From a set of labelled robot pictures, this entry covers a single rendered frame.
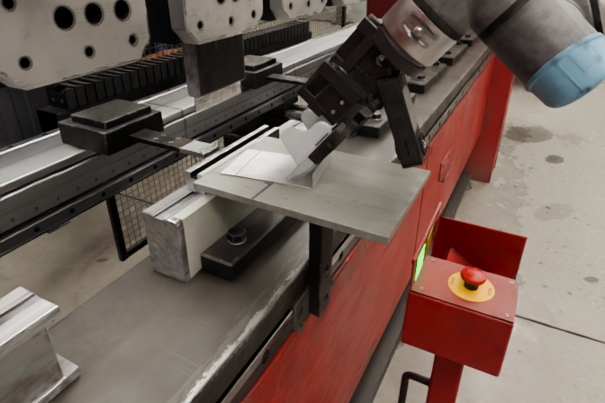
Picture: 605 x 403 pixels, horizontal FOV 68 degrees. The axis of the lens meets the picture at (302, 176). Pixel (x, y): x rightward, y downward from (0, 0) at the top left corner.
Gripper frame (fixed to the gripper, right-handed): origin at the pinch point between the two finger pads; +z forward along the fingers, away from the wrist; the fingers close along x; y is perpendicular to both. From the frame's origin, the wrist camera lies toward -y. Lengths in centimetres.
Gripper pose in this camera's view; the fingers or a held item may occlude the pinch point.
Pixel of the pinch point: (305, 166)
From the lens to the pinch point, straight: 60.2
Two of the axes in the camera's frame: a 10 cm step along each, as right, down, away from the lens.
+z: -6.1, 5.8, 5.4
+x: -3.4, 4.3, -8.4
